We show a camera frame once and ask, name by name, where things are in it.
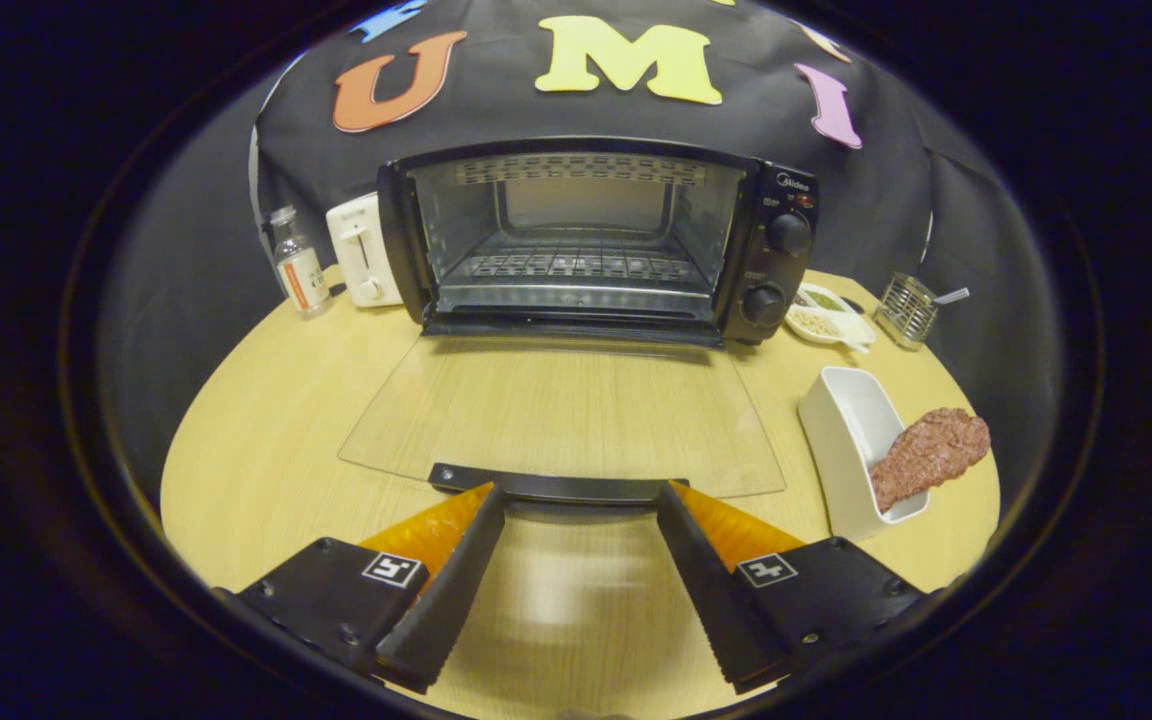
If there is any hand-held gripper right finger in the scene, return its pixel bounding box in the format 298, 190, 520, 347
656, 480, 937, 696

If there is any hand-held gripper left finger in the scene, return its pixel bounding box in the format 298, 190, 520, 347
233, 482, 507, 695

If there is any reddish brown meat slice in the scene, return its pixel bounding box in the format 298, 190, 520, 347
869, 407, 992, 514

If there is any black toaster oven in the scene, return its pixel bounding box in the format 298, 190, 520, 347
338, 136, 821, 506

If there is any white bread toaster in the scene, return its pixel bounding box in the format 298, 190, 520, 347
325, 192, 405, 309

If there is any white rectangular tray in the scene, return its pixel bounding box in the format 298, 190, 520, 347
798, 366, 932, 542

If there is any white divided seasoning dish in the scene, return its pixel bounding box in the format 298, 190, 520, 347
784, 283, 878, 353

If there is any clear labelled glass bottle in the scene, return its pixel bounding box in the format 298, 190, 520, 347
268, 205, 333, 319

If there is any metal wire utensil holder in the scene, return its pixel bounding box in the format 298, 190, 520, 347
873, 271, 940, 351

